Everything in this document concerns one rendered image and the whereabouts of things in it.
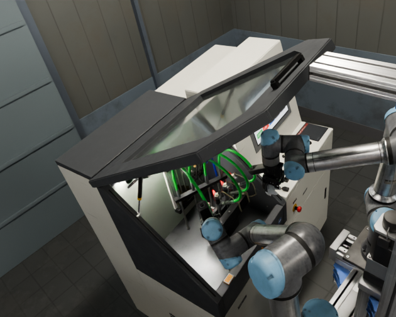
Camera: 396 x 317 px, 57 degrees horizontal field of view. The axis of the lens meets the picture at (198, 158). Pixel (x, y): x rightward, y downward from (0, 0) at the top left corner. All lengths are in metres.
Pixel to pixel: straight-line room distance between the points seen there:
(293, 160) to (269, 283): 0.56
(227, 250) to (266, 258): 0.39
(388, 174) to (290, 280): 0.76
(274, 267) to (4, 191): 2.68
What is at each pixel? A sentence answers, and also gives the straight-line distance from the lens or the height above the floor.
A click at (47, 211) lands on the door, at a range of 3.59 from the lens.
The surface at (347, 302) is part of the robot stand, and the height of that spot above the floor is 0.95.
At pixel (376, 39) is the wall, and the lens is 3.66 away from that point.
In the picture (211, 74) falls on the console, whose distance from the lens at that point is 2.10.
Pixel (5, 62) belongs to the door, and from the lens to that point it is 3.03.
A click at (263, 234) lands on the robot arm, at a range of 1.28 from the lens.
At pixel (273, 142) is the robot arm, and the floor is 1.58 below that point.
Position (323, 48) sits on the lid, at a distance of 1.27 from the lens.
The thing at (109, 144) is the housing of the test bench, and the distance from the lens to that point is 1.84.
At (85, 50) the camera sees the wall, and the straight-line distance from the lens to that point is 3.33.
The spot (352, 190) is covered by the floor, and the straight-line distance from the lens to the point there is 3.53.
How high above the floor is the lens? 2.49
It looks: 39 degrees down
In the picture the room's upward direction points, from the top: 13 degrees counter-clockwise
